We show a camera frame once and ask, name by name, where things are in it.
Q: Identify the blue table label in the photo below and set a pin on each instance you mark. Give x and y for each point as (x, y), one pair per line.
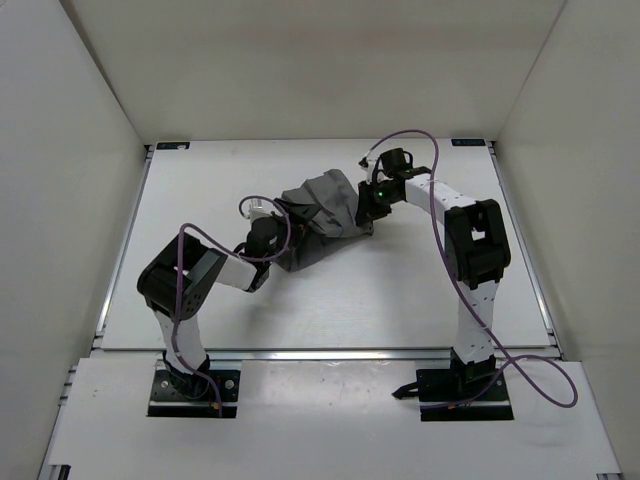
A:
(166, 146)
(468, 142)

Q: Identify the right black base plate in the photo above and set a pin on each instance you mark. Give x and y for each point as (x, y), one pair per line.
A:
(443, 398)

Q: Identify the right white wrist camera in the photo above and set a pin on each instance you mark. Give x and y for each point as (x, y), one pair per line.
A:
(370, 164)

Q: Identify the aluminium right table rail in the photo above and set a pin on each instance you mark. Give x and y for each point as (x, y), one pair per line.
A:
(532, 274)

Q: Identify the aluminium left table rail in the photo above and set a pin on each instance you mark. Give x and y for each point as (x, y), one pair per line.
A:
(115, 274)

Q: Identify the aluminium front table rail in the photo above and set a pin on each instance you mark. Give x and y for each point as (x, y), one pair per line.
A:
(331, 354)

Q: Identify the left blue table label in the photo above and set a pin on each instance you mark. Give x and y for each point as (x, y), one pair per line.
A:
(166, 146)

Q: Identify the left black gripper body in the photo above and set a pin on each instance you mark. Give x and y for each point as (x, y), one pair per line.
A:
(297, 220)

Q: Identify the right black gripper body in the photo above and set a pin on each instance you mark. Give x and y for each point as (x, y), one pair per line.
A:
(384, 199)

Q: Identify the right blue table label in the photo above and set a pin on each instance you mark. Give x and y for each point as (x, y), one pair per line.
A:
(468, 142)

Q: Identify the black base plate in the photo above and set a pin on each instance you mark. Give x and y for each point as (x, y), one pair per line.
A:
(173, 397)
(443, 398)

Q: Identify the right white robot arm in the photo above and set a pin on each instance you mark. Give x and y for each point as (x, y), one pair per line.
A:
(471, 237)

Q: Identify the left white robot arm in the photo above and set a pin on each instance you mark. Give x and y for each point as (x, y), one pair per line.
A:
(178, 280)

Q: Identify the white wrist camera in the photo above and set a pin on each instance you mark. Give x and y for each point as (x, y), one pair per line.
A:
(370, 164)
(257, 210)

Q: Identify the grey pleated skirt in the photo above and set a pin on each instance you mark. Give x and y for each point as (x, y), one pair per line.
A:
(323, 216)

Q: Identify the aluminium table rail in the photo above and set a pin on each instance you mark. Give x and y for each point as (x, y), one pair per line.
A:
(331, 354)
(532, 274)
(115, 274)

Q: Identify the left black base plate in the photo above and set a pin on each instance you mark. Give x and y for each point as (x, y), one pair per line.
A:
(173, 397)

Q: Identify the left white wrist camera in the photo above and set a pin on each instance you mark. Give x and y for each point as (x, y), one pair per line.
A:
(257, 210)

